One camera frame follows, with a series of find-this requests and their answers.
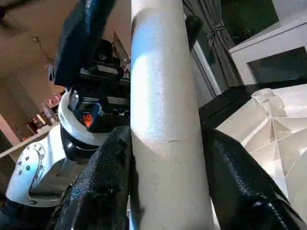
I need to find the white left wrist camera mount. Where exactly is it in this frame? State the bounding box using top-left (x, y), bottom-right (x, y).
top-left (57, 89), bottom-right (116, 147)

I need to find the white plastic table leg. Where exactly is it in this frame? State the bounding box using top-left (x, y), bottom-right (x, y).
top-left (130, 0), bottom-right (215, 230)

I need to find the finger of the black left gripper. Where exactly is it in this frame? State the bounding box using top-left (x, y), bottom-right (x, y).
top-left (185, 14), bottom-right (203, 41)

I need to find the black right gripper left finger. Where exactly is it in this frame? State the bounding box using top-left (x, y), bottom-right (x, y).
top-left (48, 126), bottom-right (132, 230)

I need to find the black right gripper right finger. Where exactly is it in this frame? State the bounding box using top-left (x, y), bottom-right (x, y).
top-left (201, 128), bottom-right (307, 230)

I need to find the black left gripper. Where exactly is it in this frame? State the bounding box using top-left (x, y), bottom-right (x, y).
top-left (53, 0), bottom-right (131, 132)

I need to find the grey curtain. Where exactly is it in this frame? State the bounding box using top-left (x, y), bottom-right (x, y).
top-left (181, 0), bottom-right (243, 99)

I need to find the white plastic table top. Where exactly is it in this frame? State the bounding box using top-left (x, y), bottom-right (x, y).
top-left (215, 84), bottom-right (307, 214)

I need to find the white cabinet with glass doors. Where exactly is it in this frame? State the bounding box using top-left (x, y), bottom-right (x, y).
top-left (229, 9), bottom-right (307, 88)

